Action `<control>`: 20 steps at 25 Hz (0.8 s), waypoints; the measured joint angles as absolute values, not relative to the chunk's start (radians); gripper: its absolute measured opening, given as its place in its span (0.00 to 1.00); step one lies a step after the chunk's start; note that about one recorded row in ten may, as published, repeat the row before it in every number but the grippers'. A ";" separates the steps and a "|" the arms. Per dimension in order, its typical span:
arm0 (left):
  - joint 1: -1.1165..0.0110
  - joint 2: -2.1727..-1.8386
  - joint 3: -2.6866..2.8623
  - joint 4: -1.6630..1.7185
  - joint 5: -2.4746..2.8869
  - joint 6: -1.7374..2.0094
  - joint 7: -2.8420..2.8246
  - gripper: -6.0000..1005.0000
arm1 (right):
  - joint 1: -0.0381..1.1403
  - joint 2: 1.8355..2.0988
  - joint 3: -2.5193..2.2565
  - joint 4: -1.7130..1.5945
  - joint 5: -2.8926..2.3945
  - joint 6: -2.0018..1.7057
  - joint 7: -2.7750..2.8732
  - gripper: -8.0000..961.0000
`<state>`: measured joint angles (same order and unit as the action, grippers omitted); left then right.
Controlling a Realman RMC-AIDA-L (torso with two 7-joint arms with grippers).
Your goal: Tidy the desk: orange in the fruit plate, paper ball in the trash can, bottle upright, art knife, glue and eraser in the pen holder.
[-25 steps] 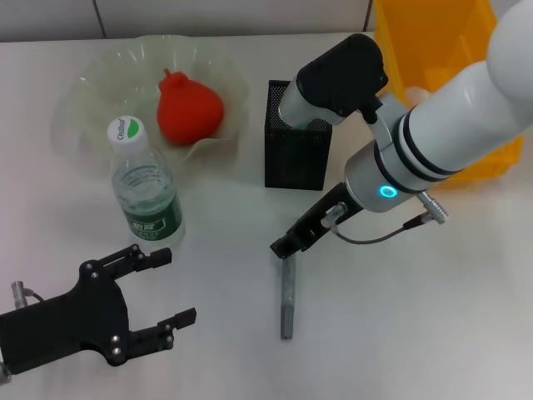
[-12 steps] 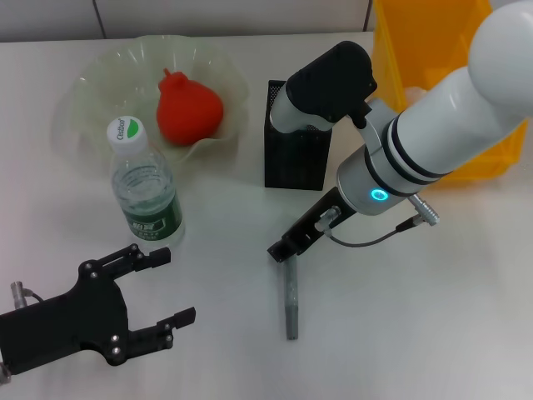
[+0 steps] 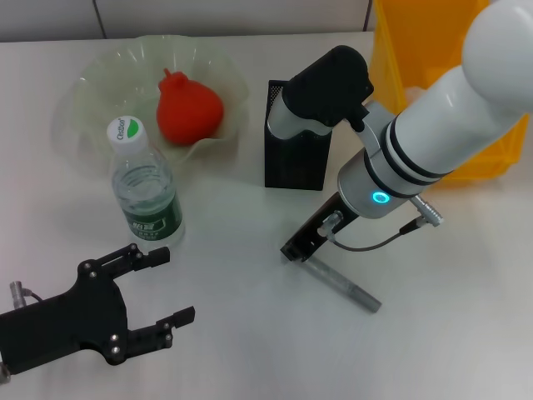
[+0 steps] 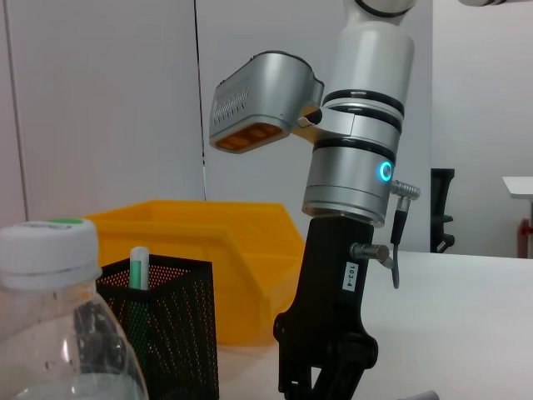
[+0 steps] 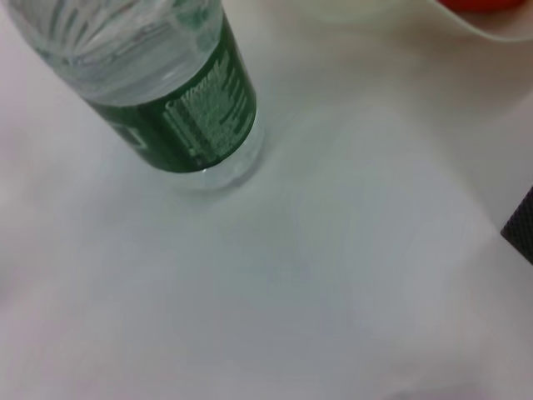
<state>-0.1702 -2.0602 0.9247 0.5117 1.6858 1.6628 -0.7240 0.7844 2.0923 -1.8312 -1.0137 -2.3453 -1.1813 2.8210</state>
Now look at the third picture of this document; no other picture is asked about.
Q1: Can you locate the gripper cable silver plug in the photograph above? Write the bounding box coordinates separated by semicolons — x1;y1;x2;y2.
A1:
318;195;446;253
8;281;45;309

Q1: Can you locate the yellow plastic storage bin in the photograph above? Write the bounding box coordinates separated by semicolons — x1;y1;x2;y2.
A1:
368;0;530;181

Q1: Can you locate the clear water bottle green label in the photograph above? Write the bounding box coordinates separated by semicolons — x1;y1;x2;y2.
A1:
106;116;184;243

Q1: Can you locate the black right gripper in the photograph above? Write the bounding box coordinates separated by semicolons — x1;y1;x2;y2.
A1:
280;193;361;263

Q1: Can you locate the left gripper cable silver plug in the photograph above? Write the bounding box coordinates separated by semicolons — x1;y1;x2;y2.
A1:
8;281;45;309

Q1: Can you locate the green translucent fruit plate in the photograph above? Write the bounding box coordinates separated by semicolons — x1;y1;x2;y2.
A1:
68;34;251;168

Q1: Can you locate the grey pen clear cap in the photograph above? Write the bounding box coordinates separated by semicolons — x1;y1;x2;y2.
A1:
301;257;383;314

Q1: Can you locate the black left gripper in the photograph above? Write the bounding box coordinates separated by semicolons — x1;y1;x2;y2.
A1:
0;242;197;374

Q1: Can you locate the black mesh pen holder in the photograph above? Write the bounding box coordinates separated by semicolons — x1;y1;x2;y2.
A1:
264;79;334;192

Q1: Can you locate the right gripper cable silver plug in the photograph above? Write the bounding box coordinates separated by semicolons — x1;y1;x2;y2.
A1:
318;195;446;253

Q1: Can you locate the red knitted toy fruit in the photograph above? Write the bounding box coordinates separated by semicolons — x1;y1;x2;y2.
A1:
156;67;226;146

